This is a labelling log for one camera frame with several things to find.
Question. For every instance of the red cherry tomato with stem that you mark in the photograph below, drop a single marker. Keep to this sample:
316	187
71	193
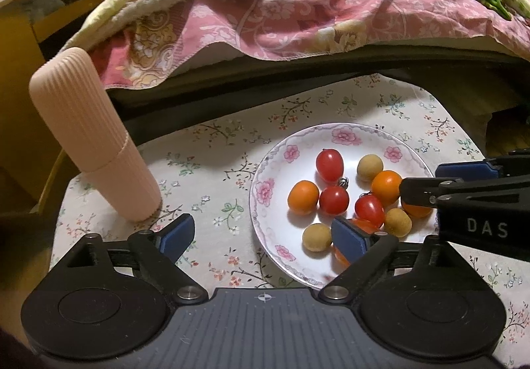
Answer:
334	200

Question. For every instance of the white floral plate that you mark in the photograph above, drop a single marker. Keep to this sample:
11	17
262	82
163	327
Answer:
279	230

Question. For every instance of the small red cherry tomato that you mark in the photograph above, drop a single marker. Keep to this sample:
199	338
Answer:
370	209

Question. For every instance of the dark bed frame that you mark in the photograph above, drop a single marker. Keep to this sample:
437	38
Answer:
486	92

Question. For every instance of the smooth orange mandarin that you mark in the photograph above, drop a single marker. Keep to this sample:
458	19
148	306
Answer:
386	187

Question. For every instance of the floral tablecloth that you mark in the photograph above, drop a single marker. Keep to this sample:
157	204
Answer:
207	169

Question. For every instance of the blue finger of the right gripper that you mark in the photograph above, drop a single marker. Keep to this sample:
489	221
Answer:
467	171

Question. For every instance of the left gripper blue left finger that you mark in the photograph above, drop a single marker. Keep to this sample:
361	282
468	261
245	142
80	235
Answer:
174	239

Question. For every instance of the brown longan fruit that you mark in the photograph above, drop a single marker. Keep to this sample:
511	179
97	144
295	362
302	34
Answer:
317	238
369	167
397	222

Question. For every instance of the large red tomato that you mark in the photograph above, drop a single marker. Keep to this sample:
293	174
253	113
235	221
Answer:
354	228

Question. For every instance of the pink ribbed bottle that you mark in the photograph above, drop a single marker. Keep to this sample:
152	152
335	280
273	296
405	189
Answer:
68	94

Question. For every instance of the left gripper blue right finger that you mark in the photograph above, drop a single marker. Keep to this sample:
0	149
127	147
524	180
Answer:
350	239

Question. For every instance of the pink floral bedsheet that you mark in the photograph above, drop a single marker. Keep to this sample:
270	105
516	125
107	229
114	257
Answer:
196	33

